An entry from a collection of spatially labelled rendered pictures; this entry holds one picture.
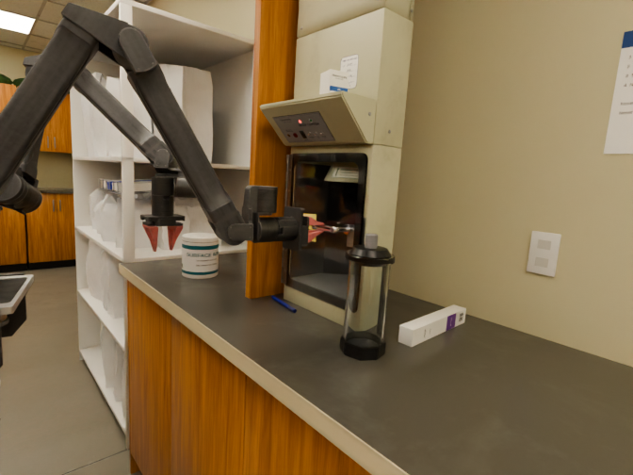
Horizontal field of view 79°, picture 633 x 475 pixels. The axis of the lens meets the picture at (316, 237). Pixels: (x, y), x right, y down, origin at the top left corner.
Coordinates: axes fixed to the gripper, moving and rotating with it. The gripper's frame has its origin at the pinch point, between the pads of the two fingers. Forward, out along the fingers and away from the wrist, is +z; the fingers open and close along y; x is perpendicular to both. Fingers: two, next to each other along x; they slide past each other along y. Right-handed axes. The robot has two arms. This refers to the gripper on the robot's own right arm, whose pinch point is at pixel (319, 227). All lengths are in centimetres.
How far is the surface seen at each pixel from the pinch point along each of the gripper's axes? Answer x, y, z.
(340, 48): 2.5, 44.9, 5.5
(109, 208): 151, -9, -13
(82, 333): 214, -99, -17
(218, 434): 11, -55, -21
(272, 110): 15.9, 29.3, -5.1
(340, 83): -4.6, 34.3, -0.5
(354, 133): -8.7, 23.0, 1.2
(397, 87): -10.9, 35.2, 12.5
